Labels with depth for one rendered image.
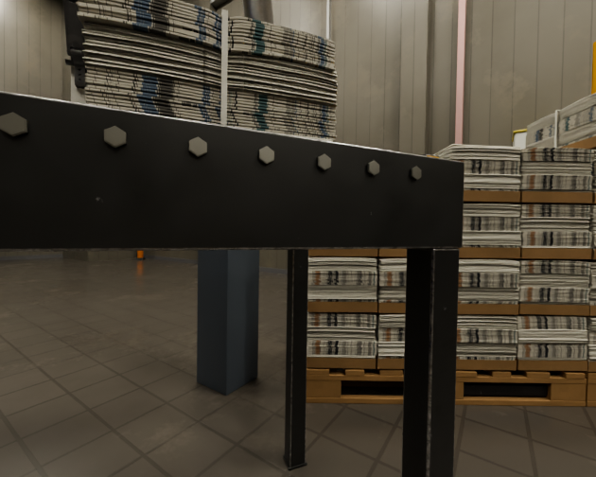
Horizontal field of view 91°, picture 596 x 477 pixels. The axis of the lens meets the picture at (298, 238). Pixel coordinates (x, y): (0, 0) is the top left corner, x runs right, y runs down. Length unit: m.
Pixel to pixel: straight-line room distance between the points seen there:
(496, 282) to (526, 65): 3.20
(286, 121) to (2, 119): 0.35
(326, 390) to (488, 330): 0.71
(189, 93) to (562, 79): 4.00
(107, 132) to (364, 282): 1.07
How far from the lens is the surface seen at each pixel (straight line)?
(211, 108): 0.50
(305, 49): 0.58
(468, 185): 1.39
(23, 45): 9.98
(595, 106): 1.78
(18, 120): 0.31
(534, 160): 1.56
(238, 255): 1.31
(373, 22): 5.10
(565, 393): 1.75
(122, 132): 0.30
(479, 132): 4.10
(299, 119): 0.52
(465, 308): 1.40
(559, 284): 1.62
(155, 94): 0.51
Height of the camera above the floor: 0.70
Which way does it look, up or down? 1 degrees down
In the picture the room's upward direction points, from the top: 1 degrees clockwise
